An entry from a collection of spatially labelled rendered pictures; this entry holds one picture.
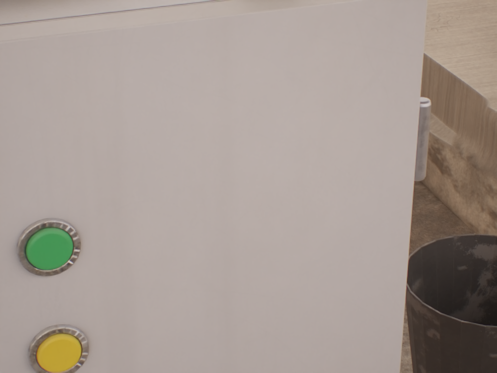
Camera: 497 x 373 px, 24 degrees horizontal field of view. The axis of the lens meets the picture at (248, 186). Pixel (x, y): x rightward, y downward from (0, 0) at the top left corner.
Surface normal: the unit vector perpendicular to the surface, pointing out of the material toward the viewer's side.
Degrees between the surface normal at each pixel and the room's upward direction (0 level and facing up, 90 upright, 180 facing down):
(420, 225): 0
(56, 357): 90
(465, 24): 0
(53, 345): 90
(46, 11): 0
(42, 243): 90
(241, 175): 90
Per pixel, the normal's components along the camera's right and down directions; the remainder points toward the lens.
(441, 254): 0.40, 0.29
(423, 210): 0.00, -0.89
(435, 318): -0.77, 0.42
